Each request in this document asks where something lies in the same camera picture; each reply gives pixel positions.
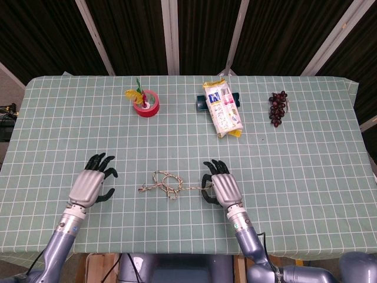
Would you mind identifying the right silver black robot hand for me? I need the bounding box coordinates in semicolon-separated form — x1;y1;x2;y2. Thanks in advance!
201;159;244;208

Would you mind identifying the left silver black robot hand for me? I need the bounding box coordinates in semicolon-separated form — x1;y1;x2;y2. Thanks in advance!
68;152;118;208

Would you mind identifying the beige braided rope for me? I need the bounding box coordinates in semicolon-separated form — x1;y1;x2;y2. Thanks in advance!
138;170;213;200

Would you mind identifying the green checked tablecloth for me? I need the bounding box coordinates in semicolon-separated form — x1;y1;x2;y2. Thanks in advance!
0;75;377;262

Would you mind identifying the white and yellow snack bag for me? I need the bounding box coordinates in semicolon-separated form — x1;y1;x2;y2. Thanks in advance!
201;77;244;139

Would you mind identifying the wooden table leg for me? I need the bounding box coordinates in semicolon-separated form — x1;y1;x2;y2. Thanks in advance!
234;255;247;283

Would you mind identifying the dark teal box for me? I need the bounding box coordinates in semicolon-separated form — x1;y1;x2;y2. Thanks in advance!
196;92;242;112

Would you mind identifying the dark red grape bunch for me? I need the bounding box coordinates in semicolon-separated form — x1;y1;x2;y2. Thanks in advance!
267;90;290;129

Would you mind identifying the blue grey robot torso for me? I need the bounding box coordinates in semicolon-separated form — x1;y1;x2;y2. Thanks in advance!
117;253;236;283

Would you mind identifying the black equipment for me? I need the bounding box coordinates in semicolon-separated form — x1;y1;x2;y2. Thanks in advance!
0;103;20;142

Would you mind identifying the red tape roll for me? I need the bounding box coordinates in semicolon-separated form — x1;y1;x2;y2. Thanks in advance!
133;91;160;118

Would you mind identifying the yellow feather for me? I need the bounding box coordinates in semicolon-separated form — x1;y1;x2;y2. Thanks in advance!
125;89;145;104

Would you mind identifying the black pleated curtain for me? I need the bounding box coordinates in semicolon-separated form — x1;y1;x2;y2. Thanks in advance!
0;0;377;124

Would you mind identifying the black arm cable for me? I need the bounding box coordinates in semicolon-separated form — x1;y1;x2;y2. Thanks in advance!
255;232;278;272

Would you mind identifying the white metal frame post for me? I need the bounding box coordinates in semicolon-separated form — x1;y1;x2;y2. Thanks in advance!
302;0;366;76
74;0;115;76
161;0;180;75
219;0;250;77

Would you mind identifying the grey metal frame bar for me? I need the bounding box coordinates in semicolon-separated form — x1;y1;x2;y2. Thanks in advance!
359;116;377;132

